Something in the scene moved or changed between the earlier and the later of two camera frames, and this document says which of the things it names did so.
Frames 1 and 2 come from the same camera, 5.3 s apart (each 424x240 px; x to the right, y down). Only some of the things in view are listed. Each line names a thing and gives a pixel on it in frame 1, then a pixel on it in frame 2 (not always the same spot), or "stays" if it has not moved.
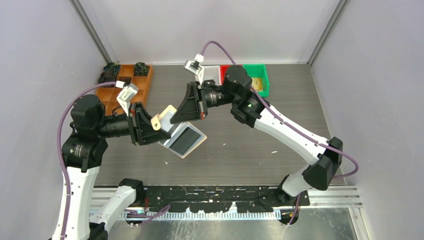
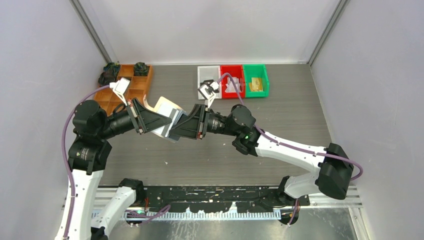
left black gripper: (141, 127) → (150, 120)
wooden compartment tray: (139, 75) stays
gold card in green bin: (258, 83) stays
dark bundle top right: (141, 69) stays
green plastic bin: (259, 70) stays
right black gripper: (194, 108) → (188, 127)
